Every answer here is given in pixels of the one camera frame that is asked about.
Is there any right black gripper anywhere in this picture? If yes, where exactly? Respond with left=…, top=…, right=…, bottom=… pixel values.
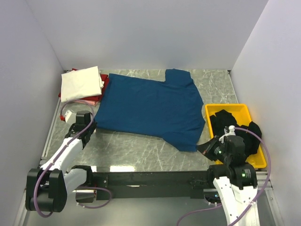
left=196, top=134, right=231, bottom=163

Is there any blue t shirt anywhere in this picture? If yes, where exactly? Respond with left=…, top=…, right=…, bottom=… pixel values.
left=95, top=69, right=205, bottom=152

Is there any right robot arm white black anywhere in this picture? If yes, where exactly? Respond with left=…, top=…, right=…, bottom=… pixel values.
left=197, top=135, right=260, bottom=226

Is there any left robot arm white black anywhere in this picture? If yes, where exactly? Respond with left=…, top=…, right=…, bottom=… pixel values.
left=25, top=111, right=97, bottom=214

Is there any black t shirt in bin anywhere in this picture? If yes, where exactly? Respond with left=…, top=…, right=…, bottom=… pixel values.
left=209, top=110, right=262, bottom=157

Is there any folded white t shirt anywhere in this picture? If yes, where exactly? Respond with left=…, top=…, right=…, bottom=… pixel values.
left=60, top=65, right=105, bottom=103

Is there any yellow plastic bin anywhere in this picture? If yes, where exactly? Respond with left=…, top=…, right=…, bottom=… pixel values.
left=205, top=104, right=267, bottom=169

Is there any folded red t shirt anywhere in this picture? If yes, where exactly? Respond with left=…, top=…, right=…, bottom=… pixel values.
left=58, top=68, right=110, bottom=103

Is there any black base beam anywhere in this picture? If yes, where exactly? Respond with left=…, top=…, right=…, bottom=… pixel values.
left=65, top=171, right=222, bottom=203

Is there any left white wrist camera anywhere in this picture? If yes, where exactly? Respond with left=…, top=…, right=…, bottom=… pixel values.
left=60, top=110, right=76, bottom=125

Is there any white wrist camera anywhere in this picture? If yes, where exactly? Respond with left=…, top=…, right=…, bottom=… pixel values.
left=60, top=110, right=76, bottom=125
left=219, top=125, right=236, bottom=143

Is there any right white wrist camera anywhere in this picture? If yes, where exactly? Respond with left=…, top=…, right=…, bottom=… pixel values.
left=219, top=125, right=236, bottom=143

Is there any aluminium frame rail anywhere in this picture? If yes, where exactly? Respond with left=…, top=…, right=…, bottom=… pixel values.
left=13, top=99, right=61, bottom=226

